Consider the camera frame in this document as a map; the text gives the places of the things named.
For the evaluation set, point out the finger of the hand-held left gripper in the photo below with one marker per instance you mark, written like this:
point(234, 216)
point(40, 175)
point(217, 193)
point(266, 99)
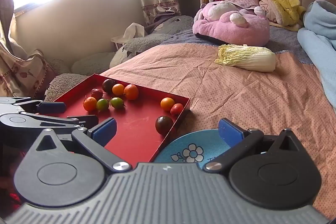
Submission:
point(78, 121)
point(52, 107)

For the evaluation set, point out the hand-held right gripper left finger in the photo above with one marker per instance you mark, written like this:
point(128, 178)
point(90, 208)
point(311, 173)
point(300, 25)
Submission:
point(105, 130)

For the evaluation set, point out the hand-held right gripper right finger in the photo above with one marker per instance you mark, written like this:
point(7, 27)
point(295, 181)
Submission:
point(230, 132)

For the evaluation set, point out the small round orange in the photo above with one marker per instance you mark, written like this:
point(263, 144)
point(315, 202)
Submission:
point(118, 89)
point(90, 104)
point(167, 103)

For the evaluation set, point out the red shallow tray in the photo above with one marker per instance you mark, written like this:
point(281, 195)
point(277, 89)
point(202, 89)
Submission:
point(131, 132)

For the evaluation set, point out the green cherry tomato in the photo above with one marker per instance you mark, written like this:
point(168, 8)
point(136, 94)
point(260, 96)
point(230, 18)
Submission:
point(102, 104)
point(116, 102)

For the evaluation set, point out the red cherry tomato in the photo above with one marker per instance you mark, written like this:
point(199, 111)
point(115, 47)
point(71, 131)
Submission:
point(176, 109)
point(96, 94)

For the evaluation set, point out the blue flower-print plate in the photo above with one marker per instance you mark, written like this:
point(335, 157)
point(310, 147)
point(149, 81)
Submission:
point(194, 140)

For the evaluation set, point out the dark purple tomato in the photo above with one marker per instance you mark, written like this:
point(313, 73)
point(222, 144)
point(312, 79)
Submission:
point(108, 85)
point(164, 125)

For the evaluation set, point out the bumpy tangerine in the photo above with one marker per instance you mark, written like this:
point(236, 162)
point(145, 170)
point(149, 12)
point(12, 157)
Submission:
point(131, 92)

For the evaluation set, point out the pink dotted bedspread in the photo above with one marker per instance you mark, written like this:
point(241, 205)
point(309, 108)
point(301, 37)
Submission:
point(236, 98)

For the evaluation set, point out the patterned curtain with tulips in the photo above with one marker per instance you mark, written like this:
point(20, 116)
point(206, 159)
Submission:
point(23, 71)

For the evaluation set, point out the napa cabbage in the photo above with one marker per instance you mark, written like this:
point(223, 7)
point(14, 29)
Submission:
point(252, 58)

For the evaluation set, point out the white tote bag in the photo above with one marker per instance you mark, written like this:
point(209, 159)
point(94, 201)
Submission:
point(131, 32)

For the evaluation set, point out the pink plush toy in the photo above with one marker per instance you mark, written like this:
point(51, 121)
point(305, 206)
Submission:
point(231, 29)

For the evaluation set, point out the grey-blue bed sheet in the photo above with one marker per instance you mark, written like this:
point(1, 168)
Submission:
point(283, 41)

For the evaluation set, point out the grey shark plush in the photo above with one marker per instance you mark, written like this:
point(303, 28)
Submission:
point(168, 24)

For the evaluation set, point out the yellow plush blanket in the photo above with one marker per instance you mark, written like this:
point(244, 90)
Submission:
point(281, 6)

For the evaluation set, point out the light blue fleece blanket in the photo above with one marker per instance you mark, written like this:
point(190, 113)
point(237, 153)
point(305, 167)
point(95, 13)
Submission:
point(320, 29)

